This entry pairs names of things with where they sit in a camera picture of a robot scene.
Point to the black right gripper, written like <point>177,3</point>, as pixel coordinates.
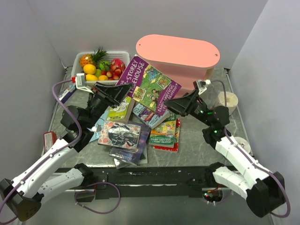
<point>178,105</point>

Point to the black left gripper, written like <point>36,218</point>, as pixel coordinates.
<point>117,92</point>

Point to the light blue 143-storey treehouse book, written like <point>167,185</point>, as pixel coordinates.
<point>148,117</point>

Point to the purple 117-storey treehouse book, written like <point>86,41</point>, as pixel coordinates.
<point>151,88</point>

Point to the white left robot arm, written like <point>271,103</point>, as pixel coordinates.
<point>26,193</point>

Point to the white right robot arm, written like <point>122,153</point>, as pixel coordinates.
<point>263,190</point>

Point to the lime green comic book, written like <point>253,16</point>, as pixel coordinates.
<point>122,112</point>

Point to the pink dragon fruit toy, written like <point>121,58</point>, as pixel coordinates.
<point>117,64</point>

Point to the yellow mango toy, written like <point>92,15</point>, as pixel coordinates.
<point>90,77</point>

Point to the orange toy fruit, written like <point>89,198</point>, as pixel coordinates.
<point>89,69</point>

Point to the green 104-storey treehouse book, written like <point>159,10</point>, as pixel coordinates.
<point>164,134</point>

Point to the toy pineapple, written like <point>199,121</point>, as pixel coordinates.
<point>92,58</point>

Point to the pink three-tier shelf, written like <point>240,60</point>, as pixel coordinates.
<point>182,59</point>

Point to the light blue cat book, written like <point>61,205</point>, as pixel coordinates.
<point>96,129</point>

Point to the purple white toothpaste box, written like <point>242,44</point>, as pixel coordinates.
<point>64,95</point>

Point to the floral Little Women book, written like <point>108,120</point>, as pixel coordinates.
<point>120,135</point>

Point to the red book under green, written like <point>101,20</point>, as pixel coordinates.
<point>175,147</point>

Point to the beige paper roll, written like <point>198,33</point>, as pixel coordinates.
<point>230,101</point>

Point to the blue wrapped tissue roll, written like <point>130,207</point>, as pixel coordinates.
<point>244,144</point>

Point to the red box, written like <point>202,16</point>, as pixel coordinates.
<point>49,140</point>

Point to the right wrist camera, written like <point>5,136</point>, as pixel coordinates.
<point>201,85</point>

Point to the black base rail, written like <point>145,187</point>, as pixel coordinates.
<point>149,181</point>

